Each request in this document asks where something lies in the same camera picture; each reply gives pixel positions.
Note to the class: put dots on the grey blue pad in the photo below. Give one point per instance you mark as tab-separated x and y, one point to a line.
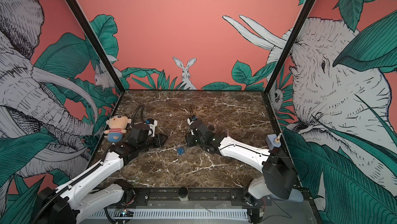
295	196

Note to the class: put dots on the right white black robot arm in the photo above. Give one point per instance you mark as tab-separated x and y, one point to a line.
279	175

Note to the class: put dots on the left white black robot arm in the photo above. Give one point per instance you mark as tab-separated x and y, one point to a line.
74	201

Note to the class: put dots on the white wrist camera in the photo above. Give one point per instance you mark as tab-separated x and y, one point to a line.
152	125
193	122

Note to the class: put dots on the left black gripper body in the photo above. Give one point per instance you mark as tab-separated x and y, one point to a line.
155	142

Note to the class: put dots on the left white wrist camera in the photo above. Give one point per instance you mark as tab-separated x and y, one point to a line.
152	125

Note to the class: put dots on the plush doll striped shirt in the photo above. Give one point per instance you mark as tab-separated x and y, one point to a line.
117	127

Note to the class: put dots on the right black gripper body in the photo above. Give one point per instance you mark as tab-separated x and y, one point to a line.
194	140

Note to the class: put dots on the black knob on rail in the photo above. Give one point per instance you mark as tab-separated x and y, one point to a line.
183	194

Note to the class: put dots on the black mounting rail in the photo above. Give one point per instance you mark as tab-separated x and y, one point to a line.
142	196

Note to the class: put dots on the white vented strip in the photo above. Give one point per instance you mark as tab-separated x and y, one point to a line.
168	213

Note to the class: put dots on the blue padlock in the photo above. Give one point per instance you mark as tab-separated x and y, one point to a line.
180	151

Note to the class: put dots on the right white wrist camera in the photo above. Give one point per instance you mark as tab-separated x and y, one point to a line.
193	122

